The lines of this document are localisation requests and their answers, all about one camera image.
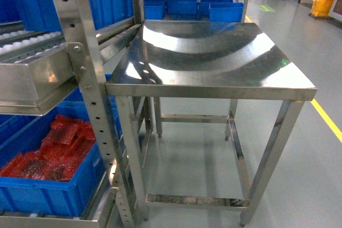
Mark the red bubble wrap bags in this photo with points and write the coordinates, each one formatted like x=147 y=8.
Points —
x=60 y=154

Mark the stainless steel shelf rack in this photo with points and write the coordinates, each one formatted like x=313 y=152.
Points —
x=65 y=74

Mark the stainless steel side table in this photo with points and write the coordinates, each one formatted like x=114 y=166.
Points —
x=178 y=88

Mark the blue bin with red bags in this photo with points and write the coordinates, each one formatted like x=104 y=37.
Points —
x=21 y=134

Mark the yellow mop bucket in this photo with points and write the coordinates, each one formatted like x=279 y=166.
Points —
x=321 y=8

